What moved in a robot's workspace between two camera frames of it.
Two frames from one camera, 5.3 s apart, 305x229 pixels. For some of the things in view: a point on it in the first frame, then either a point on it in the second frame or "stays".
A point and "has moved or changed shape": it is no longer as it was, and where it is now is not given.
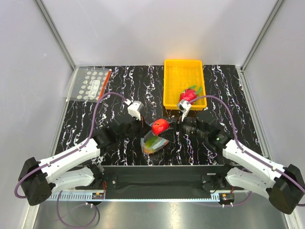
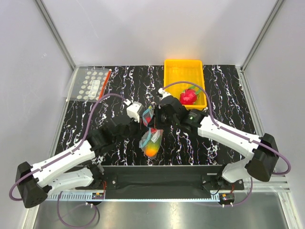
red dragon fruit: (190, 94) stays
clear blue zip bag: (151, 143) has moved or changed shape
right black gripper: (169, 134) -> (158, 124)
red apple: (159, 126) -> (148, 119)
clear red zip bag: (89, 84) stays
